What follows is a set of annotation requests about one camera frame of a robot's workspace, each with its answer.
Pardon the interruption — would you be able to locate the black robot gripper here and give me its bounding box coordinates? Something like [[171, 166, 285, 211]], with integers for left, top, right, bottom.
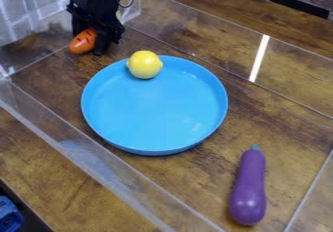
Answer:
[[66, 0, 125, 56]]

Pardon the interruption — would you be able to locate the orange toy carrot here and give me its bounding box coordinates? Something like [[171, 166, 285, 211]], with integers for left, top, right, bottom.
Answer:
[[69, 29, 97, 55]]

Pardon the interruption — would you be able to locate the yellow toy lemon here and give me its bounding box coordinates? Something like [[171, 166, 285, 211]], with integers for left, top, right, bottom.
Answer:
[[126, 51, 162, 79]]

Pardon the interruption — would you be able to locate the white patterned curtain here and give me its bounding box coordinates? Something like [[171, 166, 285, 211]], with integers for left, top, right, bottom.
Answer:
[[0, 0, 66, 46]]

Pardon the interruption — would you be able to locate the blue round plate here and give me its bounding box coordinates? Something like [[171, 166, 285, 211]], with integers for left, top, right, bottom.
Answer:
[[81, 56, 229, 156]]

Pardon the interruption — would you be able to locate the blue plastic object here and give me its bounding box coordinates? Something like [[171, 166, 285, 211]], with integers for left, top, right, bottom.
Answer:
[[0, 196, 23, 232]]

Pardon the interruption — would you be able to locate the purple toy eggplant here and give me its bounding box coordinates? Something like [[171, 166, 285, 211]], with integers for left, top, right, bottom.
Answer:
[[229, 145, 266, 225]]

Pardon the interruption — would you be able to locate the clear acrylic tray enclosure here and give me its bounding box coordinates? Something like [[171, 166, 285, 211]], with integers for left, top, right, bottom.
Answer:
[[0, 0, 333, 232]]

